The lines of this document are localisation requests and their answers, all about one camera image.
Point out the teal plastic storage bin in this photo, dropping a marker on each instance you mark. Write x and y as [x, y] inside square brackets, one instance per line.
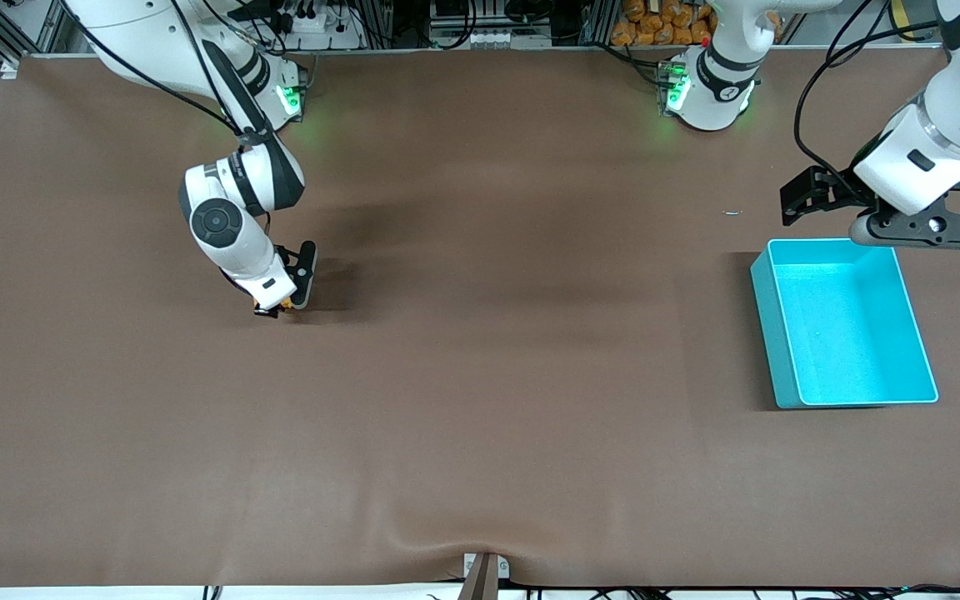
[847, 333]

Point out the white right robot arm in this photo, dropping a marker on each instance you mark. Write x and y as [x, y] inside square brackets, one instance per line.
[234, 242]

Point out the white power strip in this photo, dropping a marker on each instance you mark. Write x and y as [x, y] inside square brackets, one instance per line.
[313, 25]

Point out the yellow beetle toy car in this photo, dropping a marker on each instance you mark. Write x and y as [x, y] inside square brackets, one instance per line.
[273, 303]

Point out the orange objects pile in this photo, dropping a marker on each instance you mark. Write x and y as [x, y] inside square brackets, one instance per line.
[655, 29]

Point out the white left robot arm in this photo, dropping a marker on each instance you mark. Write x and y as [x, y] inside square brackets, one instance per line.
[930, 142]

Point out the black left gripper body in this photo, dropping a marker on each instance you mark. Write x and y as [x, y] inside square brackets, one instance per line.
[840, 193]

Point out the white connector block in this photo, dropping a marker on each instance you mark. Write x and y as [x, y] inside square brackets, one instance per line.
[492, 37]

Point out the aluminium profile post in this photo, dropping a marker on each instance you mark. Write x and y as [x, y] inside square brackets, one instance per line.
[380, 21]
[598, 21]

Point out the grey metal bracket post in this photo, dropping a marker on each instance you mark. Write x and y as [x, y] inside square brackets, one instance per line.
[484, 579]

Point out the brown table cover mat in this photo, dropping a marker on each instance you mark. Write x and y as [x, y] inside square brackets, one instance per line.
[480, 375]

